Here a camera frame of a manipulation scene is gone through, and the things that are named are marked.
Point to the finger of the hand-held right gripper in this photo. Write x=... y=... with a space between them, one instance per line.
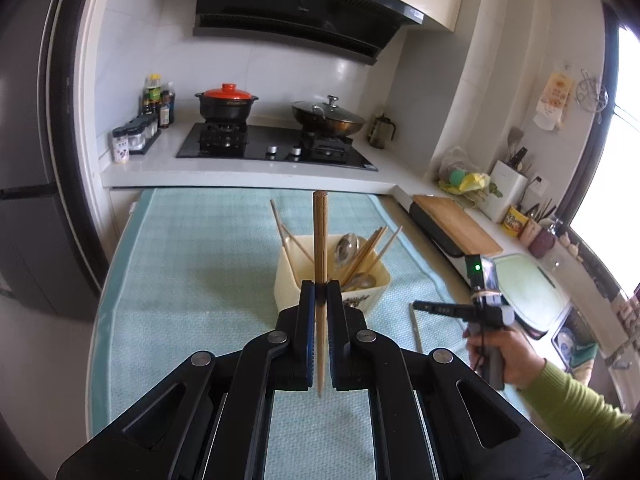
x=440 y=308

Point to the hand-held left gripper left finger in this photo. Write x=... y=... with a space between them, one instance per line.
x=310 y=325

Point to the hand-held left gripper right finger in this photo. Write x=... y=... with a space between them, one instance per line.
x=334 y=325

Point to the cream ribbed utensil holder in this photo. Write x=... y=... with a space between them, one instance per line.
x=285 y=285

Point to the patterned metal spoon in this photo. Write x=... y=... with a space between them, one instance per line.
x=359 y=281

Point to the plain metal spoon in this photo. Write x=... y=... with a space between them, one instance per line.
x=347 y=250

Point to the person's right hand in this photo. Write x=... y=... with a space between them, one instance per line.
x=522 y=355

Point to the light green cutting board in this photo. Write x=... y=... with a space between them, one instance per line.
x=530 y=290

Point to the black tray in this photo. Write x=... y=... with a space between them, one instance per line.
x=434 y=232

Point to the wooden cutting board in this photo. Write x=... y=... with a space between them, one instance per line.
x=462 y=227

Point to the kitchen sink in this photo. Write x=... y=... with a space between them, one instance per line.
x=575 y=340

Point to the purple cup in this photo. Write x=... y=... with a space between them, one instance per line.
x=542 y=244

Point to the pink cup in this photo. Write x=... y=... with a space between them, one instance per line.
x=529 y=230

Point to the yellow jar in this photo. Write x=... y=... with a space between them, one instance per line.
x=514 y=222

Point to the white knife block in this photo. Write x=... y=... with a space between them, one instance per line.
x=505 y=192

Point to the yellow and green bags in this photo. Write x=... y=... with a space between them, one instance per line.
x=462 y=180

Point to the light blue woven mat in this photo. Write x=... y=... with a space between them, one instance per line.
x=190 y=270

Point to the glass french press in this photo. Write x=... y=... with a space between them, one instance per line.
x=381 y=132

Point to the black gas stove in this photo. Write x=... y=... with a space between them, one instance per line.
x=270 y=142

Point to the dark wok with glass lid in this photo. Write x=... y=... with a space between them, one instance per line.
x=327 y=117

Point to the white kitchen counter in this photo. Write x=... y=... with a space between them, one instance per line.
x=150 y=172

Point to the hanging printed bag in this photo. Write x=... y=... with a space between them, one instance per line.
x=552 y=100

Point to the black clay pot red lid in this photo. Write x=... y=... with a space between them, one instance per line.
x=226 y=102

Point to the rack of spice jars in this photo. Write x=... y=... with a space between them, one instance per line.
x=132 y=137

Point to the black range hood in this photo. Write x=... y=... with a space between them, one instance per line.
x=300 y=5

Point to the grey refrigerator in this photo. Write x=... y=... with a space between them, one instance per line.
x=30 y=160

